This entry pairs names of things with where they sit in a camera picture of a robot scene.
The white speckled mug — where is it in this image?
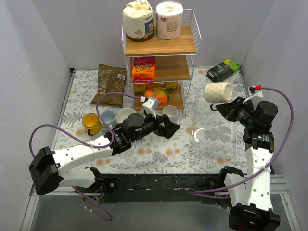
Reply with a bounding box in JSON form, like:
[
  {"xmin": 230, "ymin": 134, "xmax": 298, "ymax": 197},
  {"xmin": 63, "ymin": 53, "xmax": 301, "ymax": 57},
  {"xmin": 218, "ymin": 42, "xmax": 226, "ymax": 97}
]
[{"xmin": 163, "ymin": 105, "xmax": 179, "ymax": 123}]

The pale green mug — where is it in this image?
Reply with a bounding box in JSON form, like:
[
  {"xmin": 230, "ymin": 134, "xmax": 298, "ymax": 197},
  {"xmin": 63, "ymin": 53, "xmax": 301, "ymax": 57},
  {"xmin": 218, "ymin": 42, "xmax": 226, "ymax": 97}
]
[{"xmin": 140, "ymin": 109, "xmax": 146, "ymax": 118}]

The cream mug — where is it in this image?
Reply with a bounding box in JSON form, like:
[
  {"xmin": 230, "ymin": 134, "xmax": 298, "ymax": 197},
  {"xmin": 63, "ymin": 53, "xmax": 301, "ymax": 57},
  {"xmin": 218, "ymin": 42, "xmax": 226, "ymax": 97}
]
[{"xmin": 204, "ymin": 82, "xmax": 233, "ymax": 111}]

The dark red mug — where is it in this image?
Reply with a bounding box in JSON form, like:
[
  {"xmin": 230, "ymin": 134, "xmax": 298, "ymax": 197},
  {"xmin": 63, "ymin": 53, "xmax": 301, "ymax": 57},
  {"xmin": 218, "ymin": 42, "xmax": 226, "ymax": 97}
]
[{"xmin": 116, "ymin": 108, "xmax": 136, "ymax": 124}]

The grey mug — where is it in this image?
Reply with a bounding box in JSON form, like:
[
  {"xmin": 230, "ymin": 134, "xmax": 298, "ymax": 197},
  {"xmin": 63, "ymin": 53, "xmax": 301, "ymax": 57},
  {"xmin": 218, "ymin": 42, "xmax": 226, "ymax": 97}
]
[{"xmin": 100, "ymin": 110, "xmax": 116, "ymax": 128}]

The yellow mug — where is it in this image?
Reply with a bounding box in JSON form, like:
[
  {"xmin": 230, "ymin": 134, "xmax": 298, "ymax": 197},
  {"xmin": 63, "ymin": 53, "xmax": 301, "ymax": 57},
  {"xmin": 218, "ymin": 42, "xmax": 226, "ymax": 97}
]
[{"xmin": 82, "ymin": 113, "xmax": 102, "ymax": 136}]

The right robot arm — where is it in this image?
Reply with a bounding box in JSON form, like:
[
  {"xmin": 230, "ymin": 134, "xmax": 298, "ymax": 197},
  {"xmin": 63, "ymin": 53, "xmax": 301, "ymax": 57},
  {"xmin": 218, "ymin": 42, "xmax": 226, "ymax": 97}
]
[{"xmin": 211, "ymin": 97, "xmax": 281, "ymax": 231}]

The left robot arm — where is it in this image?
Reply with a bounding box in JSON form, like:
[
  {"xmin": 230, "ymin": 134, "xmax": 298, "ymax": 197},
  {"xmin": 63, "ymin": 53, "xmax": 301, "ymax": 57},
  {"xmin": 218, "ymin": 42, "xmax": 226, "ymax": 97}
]
[{"xmin": 29, "ymin": 113, "xmax": 180, "ymax": 195}]

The clear acrylic tray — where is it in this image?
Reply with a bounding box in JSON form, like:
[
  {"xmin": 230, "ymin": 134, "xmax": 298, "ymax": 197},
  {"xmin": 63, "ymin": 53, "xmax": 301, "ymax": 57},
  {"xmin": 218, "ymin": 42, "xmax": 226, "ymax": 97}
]
[{"xmin": 190, "ymin": 97, "xmax": 244, "ymax": 161}]

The orange yellow green sponge pack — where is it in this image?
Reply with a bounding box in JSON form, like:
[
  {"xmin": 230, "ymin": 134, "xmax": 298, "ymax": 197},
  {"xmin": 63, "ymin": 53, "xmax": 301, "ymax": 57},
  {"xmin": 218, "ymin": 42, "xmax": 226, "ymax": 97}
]
[{"xmin": 144, "ymin": 87, "xmax": 169, "ymax": 104}]

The floral table mat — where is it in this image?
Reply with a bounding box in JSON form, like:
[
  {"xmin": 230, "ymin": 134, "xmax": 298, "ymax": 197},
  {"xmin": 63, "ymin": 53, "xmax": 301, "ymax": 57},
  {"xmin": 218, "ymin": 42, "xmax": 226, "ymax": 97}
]
[{"xmin": 61, "ymin": 66, "xmax": 247, "ymax": 174}]

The black green box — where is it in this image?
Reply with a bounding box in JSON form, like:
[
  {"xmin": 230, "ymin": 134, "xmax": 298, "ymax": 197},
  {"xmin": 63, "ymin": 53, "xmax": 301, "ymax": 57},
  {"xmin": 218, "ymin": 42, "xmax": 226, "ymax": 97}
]
[{"xmin": 206, "ymin": 59, "xmax": 239, "ymax": 83}]

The orange red sponge pack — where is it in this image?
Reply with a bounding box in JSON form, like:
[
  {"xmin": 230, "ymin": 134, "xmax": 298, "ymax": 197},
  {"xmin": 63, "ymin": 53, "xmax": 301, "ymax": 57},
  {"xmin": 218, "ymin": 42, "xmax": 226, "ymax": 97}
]
[{"xmin": 131, "ymin": 56, "xmax": 156, "ymax": 83}]

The brown coffee bag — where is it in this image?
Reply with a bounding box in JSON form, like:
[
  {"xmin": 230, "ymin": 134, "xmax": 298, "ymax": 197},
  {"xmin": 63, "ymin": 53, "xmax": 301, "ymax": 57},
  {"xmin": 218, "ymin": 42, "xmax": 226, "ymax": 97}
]
[{"xmin": 91, "ymin": 64, "xmax": 127, "ymax": 107}]

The beige wrapped toilet paper roll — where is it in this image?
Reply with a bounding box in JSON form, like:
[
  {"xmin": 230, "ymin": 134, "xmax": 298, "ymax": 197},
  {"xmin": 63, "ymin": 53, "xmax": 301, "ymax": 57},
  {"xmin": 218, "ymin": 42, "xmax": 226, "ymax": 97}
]
[{"xmin": 123, "ymin": 0, "xmax": 154, "ymax": 42}]

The white wrapped toilet paper roll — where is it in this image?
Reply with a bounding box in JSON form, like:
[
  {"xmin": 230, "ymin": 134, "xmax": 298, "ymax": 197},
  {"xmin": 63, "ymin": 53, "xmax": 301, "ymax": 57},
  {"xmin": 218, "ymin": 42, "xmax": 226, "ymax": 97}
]
[{"xmin": 156, "ymin": 0, "xmax": 183, "ymax": 40}]

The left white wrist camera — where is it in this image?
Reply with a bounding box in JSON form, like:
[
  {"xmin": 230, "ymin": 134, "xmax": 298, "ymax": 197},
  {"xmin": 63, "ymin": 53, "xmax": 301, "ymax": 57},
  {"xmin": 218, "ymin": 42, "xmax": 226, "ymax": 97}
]
[{"xmin": 140, "ymin": 96, "xmax": 160, "ymax": 118}]

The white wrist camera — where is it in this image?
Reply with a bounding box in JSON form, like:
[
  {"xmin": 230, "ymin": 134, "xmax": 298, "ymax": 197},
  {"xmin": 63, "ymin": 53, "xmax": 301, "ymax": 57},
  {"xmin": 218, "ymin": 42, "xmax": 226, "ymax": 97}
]
[
  {"xmin": 243, "ymin": 85, "xmax": 263, "ymax": 104},
  {"xmin": 140, "ymin": 96, "xmax": 160, "ymax": 118}
]

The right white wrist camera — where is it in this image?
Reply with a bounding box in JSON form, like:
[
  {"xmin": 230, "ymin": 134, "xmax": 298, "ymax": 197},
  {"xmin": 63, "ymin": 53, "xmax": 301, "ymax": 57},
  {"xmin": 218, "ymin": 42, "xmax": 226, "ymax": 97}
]
[{"xmin": 243, "ymin": 85, "xmax": 263, "ymax": 104}]

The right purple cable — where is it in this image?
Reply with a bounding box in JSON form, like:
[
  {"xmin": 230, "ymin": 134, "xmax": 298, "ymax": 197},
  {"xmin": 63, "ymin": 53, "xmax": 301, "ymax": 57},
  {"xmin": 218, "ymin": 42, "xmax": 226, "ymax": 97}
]
[{"xmin": 189, "ymin": 87, "xmax": 294, "ymax": 199}]

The wire and wood shelf rack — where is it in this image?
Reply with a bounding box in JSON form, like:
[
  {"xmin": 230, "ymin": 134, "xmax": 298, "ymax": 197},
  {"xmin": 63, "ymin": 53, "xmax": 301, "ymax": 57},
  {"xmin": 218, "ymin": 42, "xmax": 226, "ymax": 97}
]
[{"xmin": 121, "ymin": 9, "xmax": 202, "ymax": 112}]

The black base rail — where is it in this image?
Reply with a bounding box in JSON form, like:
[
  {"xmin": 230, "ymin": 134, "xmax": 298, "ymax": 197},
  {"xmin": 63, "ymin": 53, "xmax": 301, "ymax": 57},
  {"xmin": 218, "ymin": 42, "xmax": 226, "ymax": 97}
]
[{"xmin": 77, "ymin": 174, "xmax": 221, "ymax": 204}]

